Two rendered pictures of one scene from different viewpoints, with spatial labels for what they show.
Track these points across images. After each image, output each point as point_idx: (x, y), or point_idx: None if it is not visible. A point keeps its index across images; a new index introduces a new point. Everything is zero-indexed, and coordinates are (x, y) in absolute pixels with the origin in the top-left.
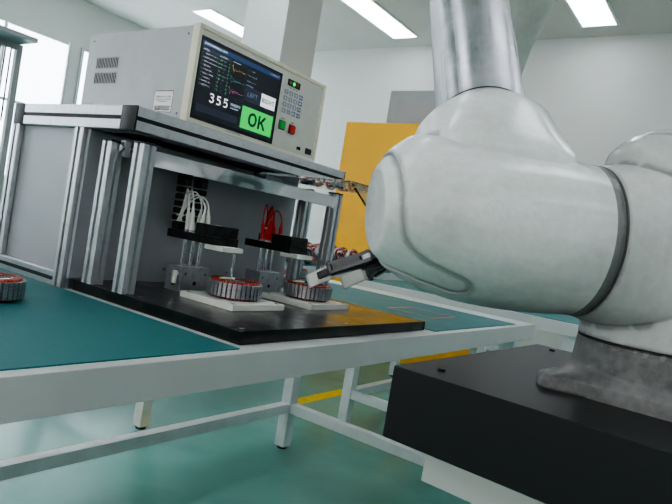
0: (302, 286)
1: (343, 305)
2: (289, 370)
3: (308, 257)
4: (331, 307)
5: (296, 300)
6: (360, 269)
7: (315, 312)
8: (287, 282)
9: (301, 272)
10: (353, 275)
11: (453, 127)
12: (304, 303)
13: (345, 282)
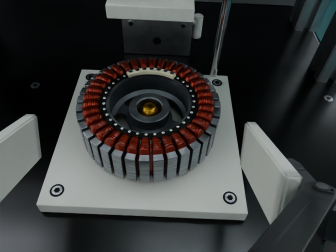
0: (77, 121)
1: (213, 213)
2: None
3: (169, 12)
4: (145, 213)
5: (62, 149)
6: (277, 173)
7: (10, 243)
8: (88, 80)
9: (221, 31)
10: (260, 163)
11: None
12: (44, 180)
13: (246, 155)
